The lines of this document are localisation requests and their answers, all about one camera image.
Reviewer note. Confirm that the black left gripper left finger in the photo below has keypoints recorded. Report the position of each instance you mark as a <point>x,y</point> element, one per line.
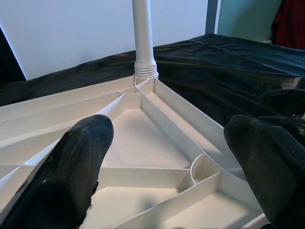
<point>59,179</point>

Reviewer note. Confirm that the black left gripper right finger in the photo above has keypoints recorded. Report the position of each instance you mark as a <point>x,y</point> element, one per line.
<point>274,171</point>

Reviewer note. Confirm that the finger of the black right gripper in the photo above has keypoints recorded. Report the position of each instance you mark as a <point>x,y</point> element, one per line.
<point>286,102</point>

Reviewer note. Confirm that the white plastic table top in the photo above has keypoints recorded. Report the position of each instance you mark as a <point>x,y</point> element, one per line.
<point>143,143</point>

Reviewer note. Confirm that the white plastic table leg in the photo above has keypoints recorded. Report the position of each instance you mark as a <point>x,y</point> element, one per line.
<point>143,35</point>

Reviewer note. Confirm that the black plastic sheet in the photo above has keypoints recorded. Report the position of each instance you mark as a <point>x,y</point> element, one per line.
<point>214,71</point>

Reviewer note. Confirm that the dark red curtain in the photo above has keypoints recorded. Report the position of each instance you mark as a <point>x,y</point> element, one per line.
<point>290,23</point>

